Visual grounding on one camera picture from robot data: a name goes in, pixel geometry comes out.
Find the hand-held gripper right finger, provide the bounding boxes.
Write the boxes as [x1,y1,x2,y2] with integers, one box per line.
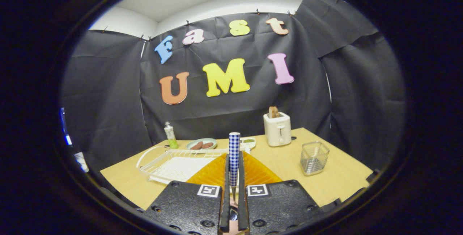
[237,151,321,235]

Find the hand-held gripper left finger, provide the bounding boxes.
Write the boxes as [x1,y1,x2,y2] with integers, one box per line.
[143,153,231,235]

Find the light green plate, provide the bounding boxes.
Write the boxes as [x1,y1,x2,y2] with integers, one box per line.
[186,138,218,151]

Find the cream toaster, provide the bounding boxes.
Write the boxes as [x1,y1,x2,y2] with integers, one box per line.
[263,112,292,147]

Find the black backdrop cloth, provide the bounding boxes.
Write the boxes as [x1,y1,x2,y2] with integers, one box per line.
[60,0,406,177]

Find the clear bottle with green liquid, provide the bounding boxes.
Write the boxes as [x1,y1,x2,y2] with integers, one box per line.
[164,121,178,150]

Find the blue checked handle spoon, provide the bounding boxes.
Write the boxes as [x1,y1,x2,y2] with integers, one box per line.
[228,132,241,224]

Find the clear wire mesh basket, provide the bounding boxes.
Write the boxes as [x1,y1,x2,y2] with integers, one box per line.
[300,141,330,176]

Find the white wire dish rack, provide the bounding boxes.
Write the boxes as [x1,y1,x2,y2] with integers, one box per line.
[136,146,250,185]

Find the white ribbed drain tray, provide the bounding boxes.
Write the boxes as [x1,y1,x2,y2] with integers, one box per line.
[159,155,217,177]

